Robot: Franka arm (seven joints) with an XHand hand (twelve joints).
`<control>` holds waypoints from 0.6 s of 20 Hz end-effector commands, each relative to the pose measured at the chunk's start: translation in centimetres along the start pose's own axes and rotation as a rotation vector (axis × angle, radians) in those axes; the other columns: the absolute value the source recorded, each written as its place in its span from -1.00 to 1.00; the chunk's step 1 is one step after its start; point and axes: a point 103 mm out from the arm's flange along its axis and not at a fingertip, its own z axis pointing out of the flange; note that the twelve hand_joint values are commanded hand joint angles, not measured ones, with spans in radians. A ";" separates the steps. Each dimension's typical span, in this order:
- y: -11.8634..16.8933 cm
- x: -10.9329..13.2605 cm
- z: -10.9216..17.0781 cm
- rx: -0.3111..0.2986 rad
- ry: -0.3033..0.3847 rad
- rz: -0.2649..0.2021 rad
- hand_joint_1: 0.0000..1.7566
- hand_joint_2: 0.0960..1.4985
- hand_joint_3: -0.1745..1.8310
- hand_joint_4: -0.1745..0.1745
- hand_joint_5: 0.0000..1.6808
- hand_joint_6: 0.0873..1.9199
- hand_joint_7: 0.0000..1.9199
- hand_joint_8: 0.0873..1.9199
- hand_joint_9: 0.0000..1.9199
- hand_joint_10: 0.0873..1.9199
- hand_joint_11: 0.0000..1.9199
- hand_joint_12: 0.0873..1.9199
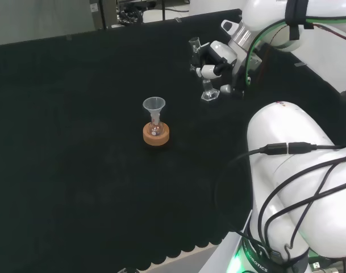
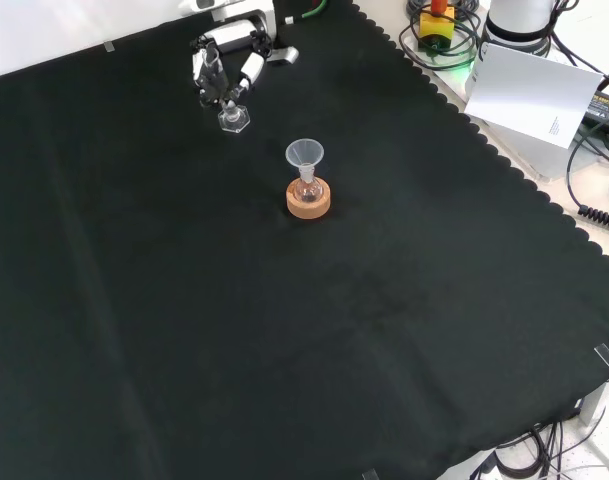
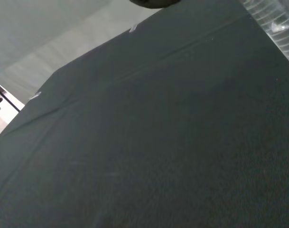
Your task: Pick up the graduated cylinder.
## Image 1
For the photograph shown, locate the clear glass graduated cylinder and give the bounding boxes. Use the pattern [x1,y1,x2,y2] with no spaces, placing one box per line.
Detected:
[188,36,220,103]

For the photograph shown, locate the clear plastic funnel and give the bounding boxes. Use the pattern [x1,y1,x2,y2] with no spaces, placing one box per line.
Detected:
[142,97,166,122]

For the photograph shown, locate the coiled black cables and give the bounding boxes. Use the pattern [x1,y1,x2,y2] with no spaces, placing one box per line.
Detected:
[117,6,144,25]

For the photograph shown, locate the black cable with connector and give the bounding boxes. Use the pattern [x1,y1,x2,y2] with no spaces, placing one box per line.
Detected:
[214,141,346,237]

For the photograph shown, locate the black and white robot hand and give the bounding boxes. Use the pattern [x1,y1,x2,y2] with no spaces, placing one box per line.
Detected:
[194,39,262,100]

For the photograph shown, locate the clear round-bottom flask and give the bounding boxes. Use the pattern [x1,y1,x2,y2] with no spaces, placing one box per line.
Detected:
[149,112,165,137]

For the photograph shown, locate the black cloth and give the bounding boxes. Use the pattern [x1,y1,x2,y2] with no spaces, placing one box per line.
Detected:
[0,8,346,271]

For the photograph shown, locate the cork ring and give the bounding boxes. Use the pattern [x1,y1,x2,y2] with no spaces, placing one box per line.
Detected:
[143,121,171,147]

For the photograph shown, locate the grey cabinet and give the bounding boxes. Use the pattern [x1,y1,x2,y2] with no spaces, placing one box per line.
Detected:
[89,0,118,31]

